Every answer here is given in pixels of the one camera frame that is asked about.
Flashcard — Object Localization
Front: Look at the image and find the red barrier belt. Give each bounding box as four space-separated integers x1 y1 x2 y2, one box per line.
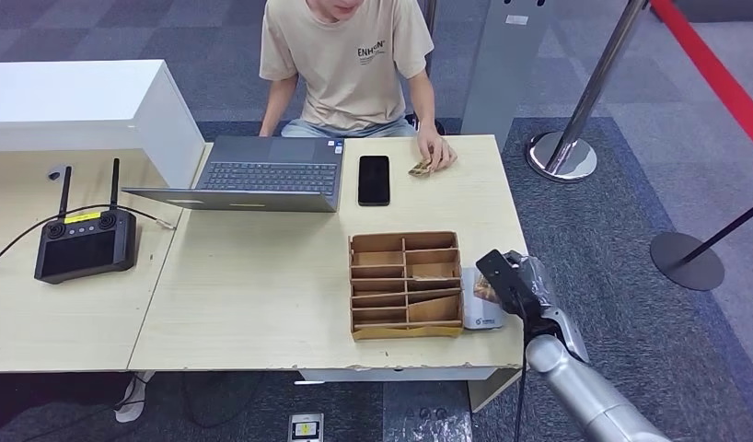
647 0 753 161

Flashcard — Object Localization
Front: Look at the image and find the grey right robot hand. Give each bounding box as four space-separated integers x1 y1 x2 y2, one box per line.
504 250 562 320

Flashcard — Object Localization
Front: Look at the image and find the black stanchion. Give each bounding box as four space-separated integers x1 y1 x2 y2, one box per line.
649 194 753 292

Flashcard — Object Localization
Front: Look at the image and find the silver floor socket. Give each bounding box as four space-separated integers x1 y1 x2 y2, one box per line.
287 413 325 442

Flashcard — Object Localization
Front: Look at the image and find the wooden card organizer box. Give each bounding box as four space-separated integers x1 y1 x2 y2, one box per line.
349 230 466 342

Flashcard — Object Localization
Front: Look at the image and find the white card reader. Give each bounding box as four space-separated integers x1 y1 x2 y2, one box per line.
461 267 507 332

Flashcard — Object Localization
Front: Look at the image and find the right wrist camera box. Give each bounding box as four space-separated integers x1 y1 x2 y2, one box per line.
475 249 529 321

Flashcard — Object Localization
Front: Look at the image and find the chrome stanchion post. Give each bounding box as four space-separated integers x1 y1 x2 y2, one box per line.
526 0 649 183

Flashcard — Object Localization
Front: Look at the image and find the white cabinet box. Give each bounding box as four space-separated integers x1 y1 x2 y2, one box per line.
0 59 205 191

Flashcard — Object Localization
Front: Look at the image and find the grey laptop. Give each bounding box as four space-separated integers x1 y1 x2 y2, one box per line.
121 134 346 214

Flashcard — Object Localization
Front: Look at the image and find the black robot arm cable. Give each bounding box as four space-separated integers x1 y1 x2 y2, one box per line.
512 317 531 442

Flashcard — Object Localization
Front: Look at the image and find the black remote controller with antennas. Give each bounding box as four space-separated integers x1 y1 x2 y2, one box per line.
33 158 138 285

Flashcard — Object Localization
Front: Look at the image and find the clear plastic hand wrap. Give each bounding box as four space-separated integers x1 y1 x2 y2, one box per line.
510 252 561 315

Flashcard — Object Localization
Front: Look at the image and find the person's left hand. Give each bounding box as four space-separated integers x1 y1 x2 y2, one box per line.
417 129 458 173

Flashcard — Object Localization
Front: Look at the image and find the black smartphone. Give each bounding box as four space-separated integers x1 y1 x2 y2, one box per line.
358 155 392 207

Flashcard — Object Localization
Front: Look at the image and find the plastic covered floor panel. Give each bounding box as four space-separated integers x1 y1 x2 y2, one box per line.
382 380 473 442

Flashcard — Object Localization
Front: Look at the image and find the person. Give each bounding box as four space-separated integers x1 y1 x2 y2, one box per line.
259 0 458 173

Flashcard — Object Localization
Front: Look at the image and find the grey kiosk stand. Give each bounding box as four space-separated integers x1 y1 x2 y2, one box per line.
460 0 556 154

